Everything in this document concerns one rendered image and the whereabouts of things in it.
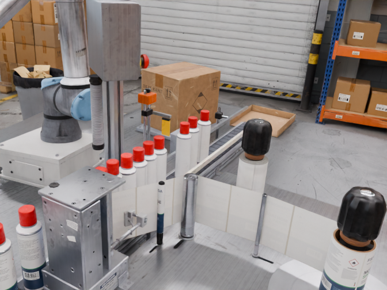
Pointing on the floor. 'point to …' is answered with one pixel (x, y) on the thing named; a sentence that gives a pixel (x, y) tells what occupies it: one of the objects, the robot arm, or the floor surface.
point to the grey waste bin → (30, 101)
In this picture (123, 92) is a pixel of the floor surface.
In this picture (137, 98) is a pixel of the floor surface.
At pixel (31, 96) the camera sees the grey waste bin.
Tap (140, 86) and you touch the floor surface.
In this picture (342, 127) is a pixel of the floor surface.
